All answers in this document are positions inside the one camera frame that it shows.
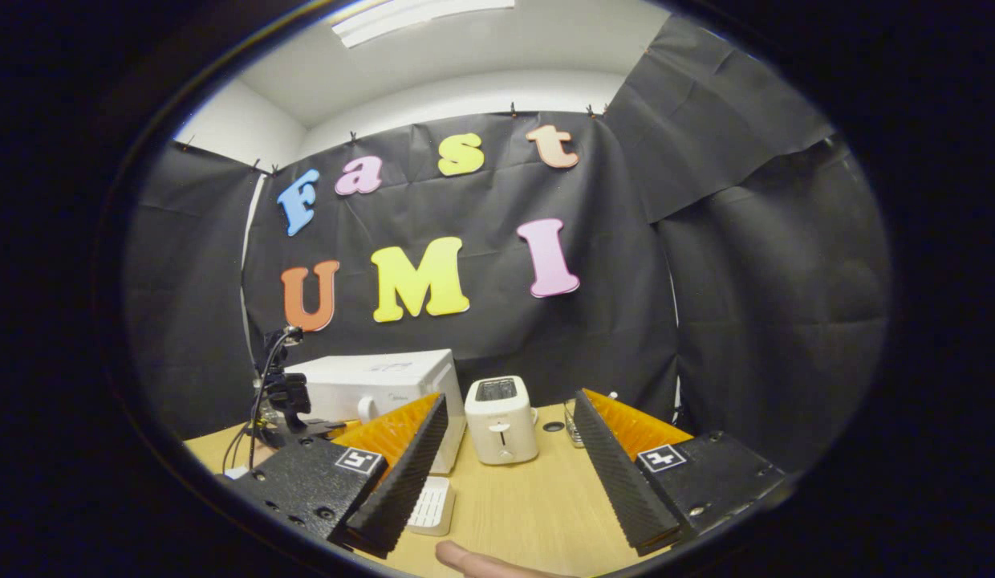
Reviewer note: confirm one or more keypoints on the white toaster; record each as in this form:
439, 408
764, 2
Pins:
501, 425

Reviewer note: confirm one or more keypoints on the black backdrop cloth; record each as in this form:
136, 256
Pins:
746, 321

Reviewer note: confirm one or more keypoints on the white ribbed tray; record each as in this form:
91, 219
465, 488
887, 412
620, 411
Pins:
432, 510

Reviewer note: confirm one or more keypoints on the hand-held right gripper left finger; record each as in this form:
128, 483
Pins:
401, 490

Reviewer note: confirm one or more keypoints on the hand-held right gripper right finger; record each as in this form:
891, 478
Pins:
618, 490

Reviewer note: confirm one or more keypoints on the long ceiling light panel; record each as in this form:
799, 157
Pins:
421, 18

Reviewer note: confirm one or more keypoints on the white microwave oven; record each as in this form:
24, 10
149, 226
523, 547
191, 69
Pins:
369, 385

